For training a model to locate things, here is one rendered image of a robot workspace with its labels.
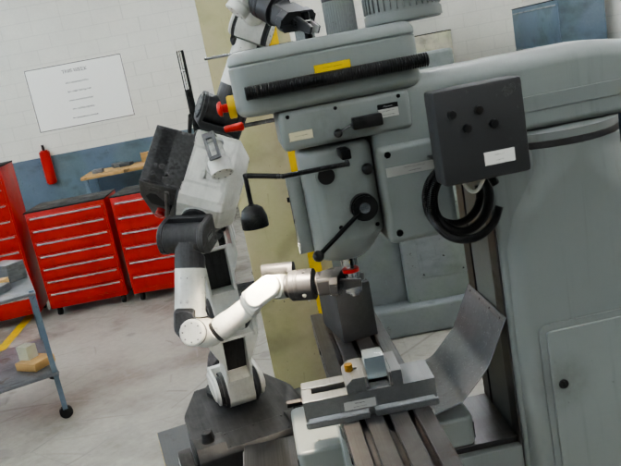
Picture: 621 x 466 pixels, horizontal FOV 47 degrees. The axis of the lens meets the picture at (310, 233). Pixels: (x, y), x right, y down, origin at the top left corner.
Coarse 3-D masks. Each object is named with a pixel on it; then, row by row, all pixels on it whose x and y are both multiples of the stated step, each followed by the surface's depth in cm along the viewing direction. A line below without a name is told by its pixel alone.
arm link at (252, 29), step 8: (248, 16) 206; (240, 24) 217; (248, 24) 215; (256, 24) 214; (264, 24) 217; (240, 32) 218; (248, 32) 217; (256, 32) 217; (264, 32) 217; (248, 40) 220; (256, 40) 219; (264, 40) 218
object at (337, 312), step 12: (324, 300) 245; (336, 300) 230; (348, 300) 231; (360, 300) 233; (324, 312) 249; (336, 312) 233; (348, 312) 232; (360, 312) 233; (372, 312) 234; (324, 324) 253; (336, 324) 237; (348, 324) 233; (360, 324) 234; (372, 324) 235; (348, 336) 233; (360, 336) 235
